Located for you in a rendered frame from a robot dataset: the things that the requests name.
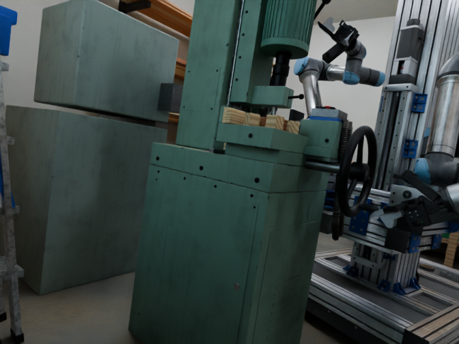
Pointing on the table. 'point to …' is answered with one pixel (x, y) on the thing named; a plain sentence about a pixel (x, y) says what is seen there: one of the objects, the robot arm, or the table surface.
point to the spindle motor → (288, 27)
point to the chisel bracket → (272, 97)
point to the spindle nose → (281, 68)
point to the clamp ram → (296, 115)
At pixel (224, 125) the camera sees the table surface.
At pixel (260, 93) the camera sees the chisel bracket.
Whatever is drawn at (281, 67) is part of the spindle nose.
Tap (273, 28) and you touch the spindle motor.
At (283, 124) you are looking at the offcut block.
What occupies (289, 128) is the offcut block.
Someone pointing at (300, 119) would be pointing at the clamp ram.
